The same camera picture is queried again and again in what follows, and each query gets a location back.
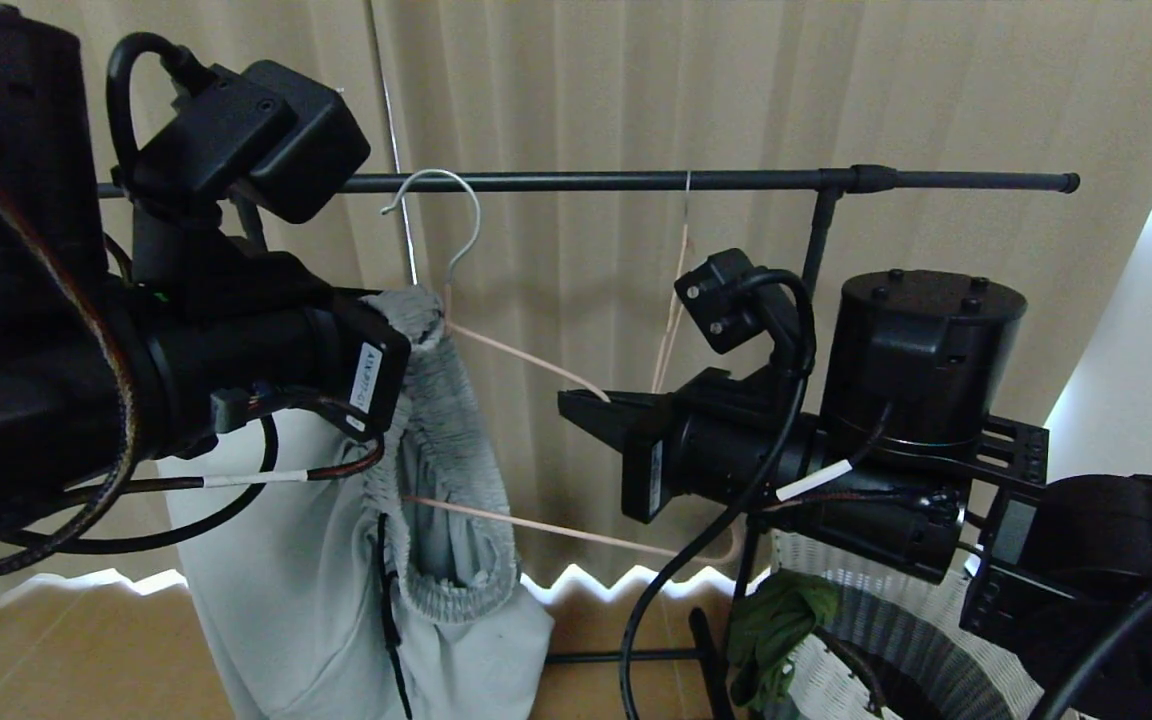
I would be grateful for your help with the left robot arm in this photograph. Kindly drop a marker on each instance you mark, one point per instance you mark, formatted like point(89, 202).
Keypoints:
point(16, 380)

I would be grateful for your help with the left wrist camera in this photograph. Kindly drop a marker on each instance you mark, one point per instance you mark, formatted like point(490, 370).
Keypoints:
point(276, 130)

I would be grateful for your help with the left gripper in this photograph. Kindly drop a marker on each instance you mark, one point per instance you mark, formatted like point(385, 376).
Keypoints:
point(266, 340)

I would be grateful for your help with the black clothes rack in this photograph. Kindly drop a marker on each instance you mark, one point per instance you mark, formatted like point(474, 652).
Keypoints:
point(586, 181)

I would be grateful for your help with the white laundry basket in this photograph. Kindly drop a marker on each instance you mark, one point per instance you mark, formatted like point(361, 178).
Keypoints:
point(896, 620)

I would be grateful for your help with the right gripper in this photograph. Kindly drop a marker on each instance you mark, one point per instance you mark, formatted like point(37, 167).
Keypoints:
point(726, 450)

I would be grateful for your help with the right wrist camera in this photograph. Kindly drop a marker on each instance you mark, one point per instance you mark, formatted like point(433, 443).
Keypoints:
point(726, 300)

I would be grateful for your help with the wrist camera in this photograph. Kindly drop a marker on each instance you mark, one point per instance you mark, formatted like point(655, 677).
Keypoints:
point(276, 130)
point(726, 300)

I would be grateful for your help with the beige curtain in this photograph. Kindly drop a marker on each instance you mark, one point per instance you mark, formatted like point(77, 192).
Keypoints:
point(586, 80)

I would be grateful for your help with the thin grey curtain wand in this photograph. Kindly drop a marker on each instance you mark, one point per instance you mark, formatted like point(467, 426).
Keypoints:
point(391, 130)

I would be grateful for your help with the pale grey shorts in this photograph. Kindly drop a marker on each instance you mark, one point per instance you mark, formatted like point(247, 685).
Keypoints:
point(286, 600)

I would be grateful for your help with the green printed shirt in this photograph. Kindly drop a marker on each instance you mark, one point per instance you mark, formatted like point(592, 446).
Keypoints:
point(776, 620)

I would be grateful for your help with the pink clothes hanger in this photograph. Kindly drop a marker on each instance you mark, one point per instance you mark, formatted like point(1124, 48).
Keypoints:
point(680, 270)
point(526, 355)

